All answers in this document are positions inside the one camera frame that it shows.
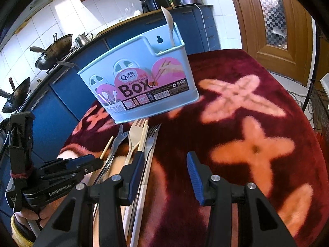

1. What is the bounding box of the beige chopstick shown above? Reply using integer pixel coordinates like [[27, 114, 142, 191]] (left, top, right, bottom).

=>
[[100, 136, 114, 158], [130, 120, 149, 247]]

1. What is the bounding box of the light blue utensil holder box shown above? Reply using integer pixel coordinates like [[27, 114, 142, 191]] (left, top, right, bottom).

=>
[[78, 22, 199, 124]]

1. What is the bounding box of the steel pan with handle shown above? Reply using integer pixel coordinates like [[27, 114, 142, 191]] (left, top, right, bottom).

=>
[[46, 60, 78, 73]]

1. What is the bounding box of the steel kettle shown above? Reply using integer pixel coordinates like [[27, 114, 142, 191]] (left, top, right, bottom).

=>
[[75, 32, 93, 47]]

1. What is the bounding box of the red floral printed blanket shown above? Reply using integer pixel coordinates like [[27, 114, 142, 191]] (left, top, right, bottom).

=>
[[58, 49, 327, 247]]

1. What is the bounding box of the metal fork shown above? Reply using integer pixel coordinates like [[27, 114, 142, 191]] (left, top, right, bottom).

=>
[[93, 131, 130, 186], [140, 123, 162, 186]]

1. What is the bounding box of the person's left hand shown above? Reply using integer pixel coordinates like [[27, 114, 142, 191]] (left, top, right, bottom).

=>
[[14, 202, 56, 227]]

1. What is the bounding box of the white power cable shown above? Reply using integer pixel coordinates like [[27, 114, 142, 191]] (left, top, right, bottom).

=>
[[190, 4, 209, 53]]

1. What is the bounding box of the beige plastic fork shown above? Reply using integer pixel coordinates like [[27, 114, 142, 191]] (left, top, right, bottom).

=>
[[125, 118, 146, 165]]

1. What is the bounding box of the black air fryer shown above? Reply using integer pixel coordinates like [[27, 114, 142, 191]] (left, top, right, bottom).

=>
[[140, 0, 171, 13]]

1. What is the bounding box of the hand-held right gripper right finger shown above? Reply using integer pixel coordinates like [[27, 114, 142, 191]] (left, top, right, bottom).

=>
[[186, 151, 299, 247]]

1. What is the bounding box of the black wire rack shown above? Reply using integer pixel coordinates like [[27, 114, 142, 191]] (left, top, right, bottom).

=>
[[302, 78, 329, 134]]

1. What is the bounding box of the blue kitchen cabinet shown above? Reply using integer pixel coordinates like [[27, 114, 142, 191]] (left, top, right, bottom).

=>
[[0, 5, 221, 211]]

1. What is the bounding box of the black wok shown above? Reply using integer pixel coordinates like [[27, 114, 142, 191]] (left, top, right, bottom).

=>
[[29, 33, 75, 70], [0, 77, 31, 114]]

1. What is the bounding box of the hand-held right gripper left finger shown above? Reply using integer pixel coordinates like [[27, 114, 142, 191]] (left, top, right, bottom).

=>
[[33, 151, 145, 247]]

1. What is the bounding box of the white plastic spoon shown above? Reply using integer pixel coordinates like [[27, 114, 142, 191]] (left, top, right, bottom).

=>
[[161, 6, 175, 53]]

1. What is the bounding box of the black pot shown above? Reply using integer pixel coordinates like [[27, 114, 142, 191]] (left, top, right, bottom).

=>
[[0, 120, 11, 135]]

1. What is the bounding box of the wooden door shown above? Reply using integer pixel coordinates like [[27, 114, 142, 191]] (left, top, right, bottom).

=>
[[225, 0, 313, 85]]

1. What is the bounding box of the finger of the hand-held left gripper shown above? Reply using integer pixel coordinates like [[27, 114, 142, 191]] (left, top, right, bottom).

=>
[[38, 171, 86, 186], [38, 155, 104, 177]]

